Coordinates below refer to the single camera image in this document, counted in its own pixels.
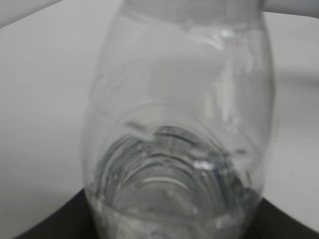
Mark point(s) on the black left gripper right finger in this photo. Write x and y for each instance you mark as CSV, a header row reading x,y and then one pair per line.
x,y
269,222

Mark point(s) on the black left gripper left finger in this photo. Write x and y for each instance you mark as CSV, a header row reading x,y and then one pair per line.
x,y
72,221

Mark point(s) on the clear plastic water bottle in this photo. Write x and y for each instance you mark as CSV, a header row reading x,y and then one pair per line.
x,y
180,120

